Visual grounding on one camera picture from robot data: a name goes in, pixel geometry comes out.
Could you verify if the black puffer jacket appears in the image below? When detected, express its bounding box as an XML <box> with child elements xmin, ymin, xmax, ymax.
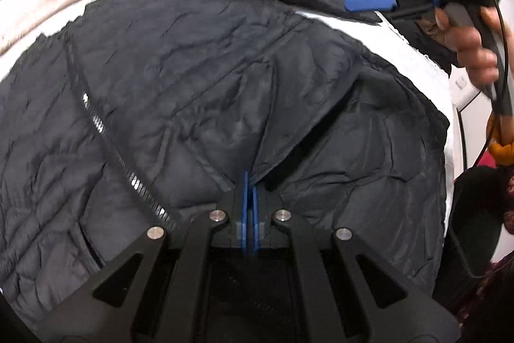
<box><xmin>0</xmin><ymin>0</ymin><xmax>450</xmax><ymax>311</ymax></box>

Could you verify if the person's dark clothing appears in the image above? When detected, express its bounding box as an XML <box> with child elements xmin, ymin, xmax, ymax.
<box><xmin>438</xmin><ymin>166</ymin><xmax>514</xmax><ymax>343</ymax></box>

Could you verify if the black cable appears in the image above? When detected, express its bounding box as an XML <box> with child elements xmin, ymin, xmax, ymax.
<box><xmin>472</xmin><ymin>0</ymin><xmax>514</xmax><ymax>171</ymax></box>

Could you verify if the person's right hand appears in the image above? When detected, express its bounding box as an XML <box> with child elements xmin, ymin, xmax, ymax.
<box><xmin>435</xmin><ymin>6</ymin><xmax>504</xmax><ymax>90</ymax></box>

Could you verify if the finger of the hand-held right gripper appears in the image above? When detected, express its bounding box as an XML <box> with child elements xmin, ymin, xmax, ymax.
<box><xmin>344</xmin><ymin>0</ymin><xmax>436</xmax><ymax>20</ymax></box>

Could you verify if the orange yellow cloth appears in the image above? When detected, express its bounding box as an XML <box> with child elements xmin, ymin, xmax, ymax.
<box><xmin>487</xmin><ymin>114</ymin><xmax>514</xmax><ymax>167</ymax></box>

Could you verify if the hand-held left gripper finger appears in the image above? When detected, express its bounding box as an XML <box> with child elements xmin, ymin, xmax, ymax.
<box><xmin>38</xmin><ymin>170</ymin><xmax>250</xmax><ymax>343</ymax></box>
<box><xmin>250</xmin><ymin>182</ymin><xmax>462</xmax><ymax>343</ymax></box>

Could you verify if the white cabinet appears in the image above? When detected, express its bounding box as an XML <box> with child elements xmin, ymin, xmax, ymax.
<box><xmin>450</xmin><ymin>64</ymin><xmax>499</xmax><ymax>175</ymax></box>

